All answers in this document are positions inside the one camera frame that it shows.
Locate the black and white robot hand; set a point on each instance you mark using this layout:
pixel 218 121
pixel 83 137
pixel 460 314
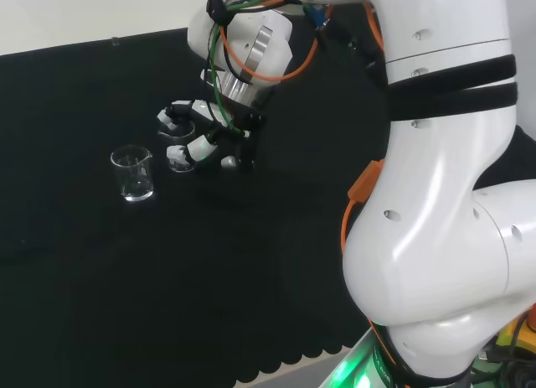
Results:
pixel 234 120

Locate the small clear glass beaker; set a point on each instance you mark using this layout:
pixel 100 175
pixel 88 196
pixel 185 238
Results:
pixel 181 132

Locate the clear glass beaker with markings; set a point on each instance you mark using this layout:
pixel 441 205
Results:
pixel 134 182

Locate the black bench cloth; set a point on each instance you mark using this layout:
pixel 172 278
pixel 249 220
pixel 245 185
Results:
pixel 125 279

